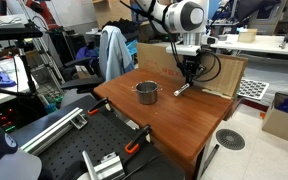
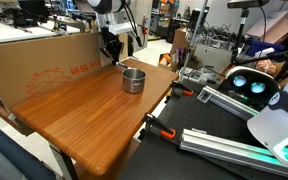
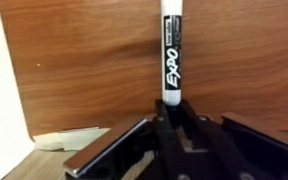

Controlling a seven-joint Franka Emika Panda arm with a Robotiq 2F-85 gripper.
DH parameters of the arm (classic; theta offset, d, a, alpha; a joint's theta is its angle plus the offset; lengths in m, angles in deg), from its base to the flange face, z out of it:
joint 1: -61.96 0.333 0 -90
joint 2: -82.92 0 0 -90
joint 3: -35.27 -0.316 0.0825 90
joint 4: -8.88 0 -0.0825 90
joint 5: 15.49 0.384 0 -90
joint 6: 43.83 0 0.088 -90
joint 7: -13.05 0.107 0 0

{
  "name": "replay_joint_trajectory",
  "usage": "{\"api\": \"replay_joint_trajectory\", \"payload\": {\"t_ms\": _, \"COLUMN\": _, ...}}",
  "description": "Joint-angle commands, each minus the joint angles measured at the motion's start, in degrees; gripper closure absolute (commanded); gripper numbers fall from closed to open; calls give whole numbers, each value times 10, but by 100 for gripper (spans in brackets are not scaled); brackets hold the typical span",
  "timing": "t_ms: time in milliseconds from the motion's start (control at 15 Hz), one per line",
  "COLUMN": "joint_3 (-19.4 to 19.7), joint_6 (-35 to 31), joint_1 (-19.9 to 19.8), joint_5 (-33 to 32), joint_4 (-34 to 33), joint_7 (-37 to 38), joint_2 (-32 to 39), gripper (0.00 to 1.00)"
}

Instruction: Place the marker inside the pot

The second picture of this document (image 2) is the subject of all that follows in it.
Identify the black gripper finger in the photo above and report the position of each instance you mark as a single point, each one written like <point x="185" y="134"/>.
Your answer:
<point x="104" y="52"/>
<point x="116" y="56"/>

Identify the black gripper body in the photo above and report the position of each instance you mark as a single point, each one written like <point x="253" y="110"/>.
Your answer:
<point x="111" y="40"/>

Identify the black and white marker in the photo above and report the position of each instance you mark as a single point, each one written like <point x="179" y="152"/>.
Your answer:
<point x="123" y="65"/>

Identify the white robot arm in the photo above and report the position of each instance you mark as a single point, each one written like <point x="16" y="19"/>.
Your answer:
<point x="109" y="11"/>

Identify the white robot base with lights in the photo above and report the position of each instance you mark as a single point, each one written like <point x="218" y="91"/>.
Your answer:
<point x="280" y="130"/>

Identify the small steel pot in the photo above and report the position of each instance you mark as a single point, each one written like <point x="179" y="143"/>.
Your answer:
<point x="134" y="81"/>

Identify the brown cardboard box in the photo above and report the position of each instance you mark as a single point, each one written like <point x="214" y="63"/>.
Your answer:
<point x="34" y="66"/>

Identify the black and orange clamp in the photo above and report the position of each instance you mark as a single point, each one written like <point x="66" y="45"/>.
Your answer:
<point x="181" y="90"/>
<point x="160" y="128"/>

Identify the silver metal pole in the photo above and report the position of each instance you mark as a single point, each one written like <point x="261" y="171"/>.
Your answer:
<point x="197" y="30"/>

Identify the white workbench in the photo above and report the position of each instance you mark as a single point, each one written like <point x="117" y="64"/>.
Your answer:
<point x="17" y="31"/>

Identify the black perforated table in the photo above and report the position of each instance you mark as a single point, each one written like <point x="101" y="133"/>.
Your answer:
<point x="190" y="113"/>

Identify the grey equipment box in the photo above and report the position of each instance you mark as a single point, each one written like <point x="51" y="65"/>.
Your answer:
<point x="214" y="55"/>

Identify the white VR headset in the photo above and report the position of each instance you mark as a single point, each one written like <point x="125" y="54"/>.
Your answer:
<point x="250" y="85"/>

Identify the blue plastic bin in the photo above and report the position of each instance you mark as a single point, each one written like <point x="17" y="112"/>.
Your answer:
<point x="262" y="46"/>

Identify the flat cardboard sheets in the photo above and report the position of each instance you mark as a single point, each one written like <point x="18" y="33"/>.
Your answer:
<point x="272" y="26"/>

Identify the short aluminium rail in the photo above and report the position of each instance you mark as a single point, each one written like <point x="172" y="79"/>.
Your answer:
<point x="225" y="102"/>

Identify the black camera on stand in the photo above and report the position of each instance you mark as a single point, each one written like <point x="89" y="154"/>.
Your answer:
<point x="240" y="30"/>

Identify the long aluminium rail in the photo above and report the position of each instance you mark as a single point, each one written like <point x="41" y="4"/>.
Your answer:
<point x="224" y="150"/>

